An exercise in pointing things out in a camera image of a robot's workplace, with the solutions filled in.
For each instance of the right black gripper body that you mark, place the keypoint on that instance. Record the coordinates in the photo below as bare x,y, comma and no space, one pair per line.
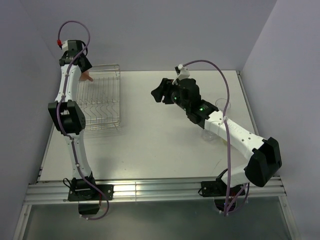
172,94

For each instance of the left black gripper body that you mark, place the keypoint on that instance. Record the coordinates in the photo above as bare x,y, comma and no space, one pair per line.
88,65

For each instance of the orange ceramic mug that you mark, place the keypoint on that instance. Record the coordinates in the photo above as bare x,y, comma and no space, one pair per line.
85,76

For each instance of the clear plastic cup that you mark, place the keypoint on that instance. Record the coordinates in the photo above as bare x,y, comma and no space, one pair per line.
209,136
221,103

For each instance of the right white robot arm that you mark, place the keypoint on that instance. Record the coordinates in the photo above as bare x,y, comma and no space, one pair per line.
263,155

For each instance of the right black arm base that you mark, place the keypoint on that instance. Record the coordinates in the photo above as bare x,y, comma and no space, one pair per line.
217,188

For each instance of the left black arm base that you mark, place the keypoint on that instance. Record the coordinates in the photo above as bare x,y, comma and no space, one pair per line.
88,198

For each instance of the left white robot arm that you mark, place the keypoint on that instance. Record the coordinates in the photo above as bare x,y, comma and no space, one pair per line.
67,116

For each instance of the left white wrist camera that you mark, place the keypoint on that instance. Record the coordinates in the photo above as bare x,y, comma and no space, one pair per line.
63,45

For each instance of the wire dish rack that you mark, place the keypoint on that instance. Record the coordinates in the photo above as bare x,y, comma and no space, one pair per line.
99,99

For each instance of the aluminium mounting rail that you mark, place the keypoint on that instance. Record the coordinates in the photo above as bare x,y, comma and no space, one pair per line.
145,190

